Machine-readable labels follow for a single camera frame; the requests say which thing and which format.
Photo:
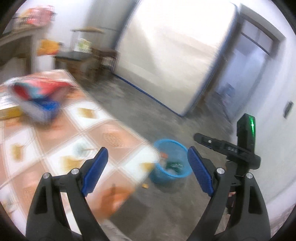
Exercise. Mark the red colourful snack bag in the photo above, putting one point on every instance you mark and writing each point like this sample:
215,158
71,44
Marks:
31,88

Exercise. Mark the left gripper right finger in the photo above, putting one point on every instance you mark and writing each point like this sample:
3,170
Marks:
236,210

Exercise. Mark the blue mesh trash basket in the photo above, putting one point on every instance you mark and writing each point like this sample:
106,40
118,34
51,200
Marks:
170,151

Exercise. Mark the green plastic bottle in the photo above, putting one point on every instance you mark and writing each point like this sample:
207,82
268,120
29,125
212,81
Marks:
174,167

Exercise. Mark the dark doorway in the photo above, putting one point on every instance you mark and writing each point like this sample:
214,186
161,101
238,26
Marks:
241,76

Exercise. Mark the long grey side table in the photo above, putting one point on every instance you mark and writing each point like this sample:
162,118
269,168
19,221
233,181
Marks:
21,44

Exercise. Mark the yellow white medicine box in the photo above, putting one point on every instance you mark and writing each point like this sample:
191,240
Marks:
8,108

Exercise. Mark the white blue long box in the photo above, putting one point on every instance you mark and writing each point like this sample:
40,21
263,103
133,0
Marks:
40,110

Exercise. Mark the wooden chair black seat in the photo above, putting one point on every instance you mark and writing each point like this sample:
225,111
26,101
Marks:
75,60

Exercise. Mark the white mattress blue trim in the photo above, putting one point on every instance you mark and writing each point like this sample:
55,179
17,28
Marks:
170,49

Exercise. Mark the patterned table cover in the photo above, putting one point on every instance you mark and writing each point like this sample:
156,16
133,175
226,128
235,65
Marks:
81,128

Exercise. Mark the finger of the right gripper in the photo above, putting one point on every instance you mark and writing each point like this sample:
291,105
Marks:
219,146

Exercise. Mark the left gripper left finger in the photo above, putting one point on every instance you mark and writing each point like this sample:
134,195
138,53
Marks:
47,218

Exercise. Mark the pink plastic bags pile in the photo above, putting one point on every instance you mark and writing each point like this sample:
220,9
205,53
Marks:
39,16

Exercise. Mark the yellow plastic bag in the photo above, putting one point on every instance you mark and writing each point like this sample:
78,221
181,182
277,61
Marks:
48,47

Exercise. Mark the dark wooden stool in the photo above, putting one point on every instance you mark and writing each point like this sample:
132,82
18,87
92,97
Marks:
102,58

